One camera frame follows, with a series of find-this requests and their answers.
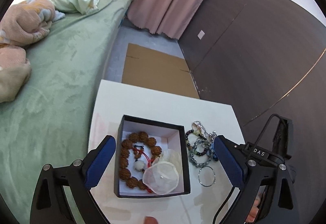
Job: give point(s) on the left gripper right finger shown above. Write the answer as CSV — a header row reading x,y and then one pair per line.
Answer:
x,y
231,159

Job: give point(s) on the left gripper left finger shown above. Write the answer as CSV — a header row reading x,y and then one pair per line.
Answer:
x,y
97,161

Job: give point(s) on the black jewelry box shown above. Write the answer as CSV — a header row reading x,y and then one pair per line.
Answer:
x,y
156,137

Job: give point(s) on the operator hand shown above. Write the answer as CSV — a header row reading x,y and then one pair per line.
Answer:
x,y
150,220

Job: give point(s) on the silver bangle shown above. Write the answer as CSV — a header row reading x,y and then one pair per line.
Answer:
x,y
206,176

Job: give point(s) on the green bed sheet mattress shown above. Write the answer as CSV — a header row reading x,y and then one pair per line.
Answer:
x,y
49,120

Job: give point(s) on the white organza pouch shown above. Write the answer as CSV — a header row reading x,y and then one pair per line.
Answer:
x,y
163,176

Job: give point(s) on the brown cardboard sheet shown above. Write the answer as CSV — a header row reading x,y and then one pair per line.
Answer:
x,y
151,69

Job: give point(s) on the dark brown wardrobe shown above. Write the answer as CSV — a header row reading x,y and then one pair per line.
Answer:
x,y
264,57

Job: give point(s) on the white sticker on wardrobe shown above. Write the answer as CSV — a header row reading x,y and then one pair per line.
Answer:
x,y
200,34

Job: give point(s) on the red cord white bead charm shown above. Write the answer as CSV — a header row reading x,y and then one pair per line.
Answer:
x,y
141,163

